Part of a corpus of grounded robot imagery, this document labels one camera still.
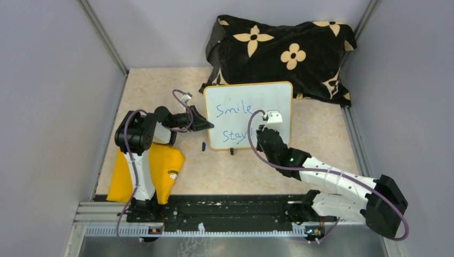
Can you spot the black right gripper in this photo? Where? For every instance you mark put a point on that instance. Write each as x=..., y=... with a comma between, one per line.
x=259, y=147

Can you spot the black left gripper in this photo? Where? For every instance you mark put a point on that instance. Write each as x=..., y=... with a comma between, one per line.
x=199, y=123

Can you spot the white whiteboard yellow frame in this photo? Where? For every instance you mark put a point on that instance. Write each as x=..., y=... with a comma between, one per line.
x=230, y=107

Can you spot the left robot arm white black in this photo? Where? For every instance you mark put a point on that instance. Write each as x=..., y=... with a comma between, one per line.
x=147, y=164

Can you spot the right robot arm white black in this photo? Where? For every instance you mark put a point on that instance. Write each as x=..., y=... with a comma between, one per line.
x=378, y=203

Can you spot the yellow cloth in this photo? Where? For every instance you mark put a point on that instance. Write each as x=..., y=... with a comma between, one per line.
x=165, y=164

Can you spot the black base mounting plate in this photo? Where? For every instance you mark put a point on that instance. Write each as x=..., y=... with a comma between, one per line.
x=228, y=213

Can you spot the black floral pillow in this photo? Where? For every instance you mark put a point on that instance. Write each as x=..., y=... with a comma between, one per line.
x=307, y=55

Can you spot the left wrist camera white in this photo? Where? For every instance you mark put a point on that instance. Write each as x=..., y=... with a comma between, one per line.
x=186, y=98

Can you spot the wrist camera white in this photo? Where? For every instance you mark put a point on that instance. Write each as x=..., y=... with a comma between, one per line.
x=186, y=98
x=272, y=117

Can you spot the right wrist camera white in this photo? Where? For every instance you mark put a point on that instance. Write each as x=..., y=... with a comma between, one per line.
x=272, y=117

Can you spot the left aluminium frame post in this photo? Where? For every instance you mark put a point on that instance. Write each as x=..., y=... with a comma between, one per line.
x=103, y=35

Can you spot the aluminium frame post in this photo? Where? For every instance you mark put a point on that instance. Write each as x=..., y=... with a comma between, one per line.
x=103, y=35
x=368, y=13

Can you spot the aluminium front rail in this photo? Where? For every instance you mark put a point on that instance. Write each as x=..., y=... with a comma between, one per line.
x=106, y=219

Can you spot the right aluminium frame post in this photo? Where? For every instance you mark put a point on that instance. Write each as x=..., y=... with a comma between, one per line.
x=368, y=13

